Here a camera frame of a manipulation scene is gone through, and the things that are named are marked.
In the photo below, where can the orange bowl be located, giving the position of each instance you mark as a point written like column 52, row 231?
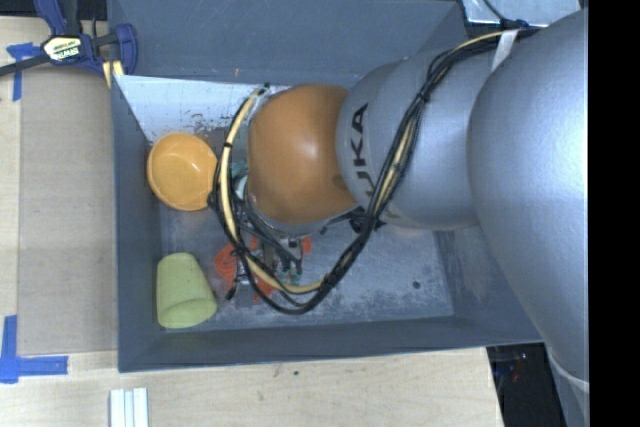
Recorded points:
column 181, row 171

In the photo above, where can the yellow-green cup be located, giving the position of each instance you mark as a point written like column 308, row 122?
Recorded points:
column 182, row 290

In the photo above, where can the orange-red plastic thing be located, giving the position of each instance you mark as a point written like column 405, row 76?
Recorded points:
column 225, row 262

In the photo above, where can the pale wood flat board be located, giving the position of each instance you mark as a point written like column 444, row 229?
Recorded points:
column 65, row 215

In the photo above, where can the grey metal bin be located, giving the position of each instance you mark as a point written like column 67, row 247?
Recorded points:
column 380, row 265

